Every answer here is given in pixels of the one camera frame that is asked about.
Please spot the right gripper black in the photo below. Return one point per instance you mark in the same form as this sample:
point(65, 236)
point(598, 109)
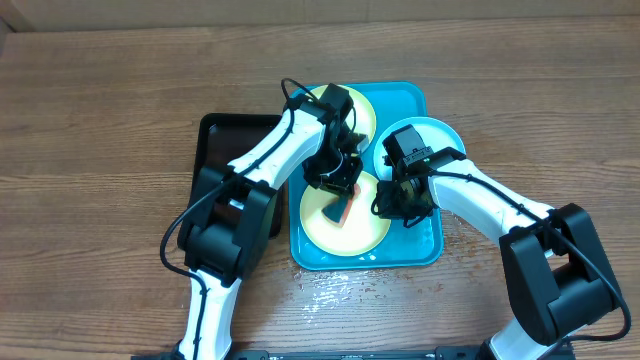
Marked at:
point(390, 208)

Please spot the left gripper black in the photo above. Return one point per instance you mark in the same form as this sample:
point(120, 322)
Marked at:
point(344, 183)

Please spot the orange and green sponge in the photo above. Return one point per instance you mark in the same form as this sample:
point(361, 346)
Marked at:
point(337, 211)

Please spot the yellow plate top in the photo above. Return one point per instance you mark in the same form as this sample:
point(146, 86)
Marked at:
point(362, 117)

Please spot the yellow plate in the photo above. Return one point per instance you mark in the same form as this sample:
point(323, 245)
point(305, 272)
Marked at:
point(360, 232)
point(362, 117)

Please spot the yellow plate bottom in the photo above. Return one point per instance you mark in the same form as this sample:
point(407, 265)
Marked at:
point(360, 232)

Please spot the light blue plate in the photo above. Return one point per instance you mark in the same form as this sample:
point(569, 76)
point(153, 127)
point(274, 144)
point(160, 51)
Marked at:
point(433, 132)

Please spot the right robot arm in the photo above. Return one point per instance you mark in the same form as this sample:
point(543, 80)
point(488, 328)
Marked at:
point(560, 284)

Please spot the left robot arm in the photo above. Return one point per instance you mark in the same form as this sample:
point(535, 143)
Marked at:
point(225, 228)

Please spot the teal plastic tray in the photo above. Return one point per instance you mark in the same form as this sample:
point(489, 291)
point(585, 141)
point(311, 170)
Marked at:
point(417, 246)

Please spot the black rectangular tray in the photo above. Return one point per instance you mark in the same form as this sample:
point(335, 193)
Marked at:
point(224, 137)

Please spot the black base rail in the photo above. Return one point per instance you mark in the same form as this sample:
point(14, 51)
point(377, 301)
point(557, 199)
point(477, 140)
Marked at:
point(350, 355)

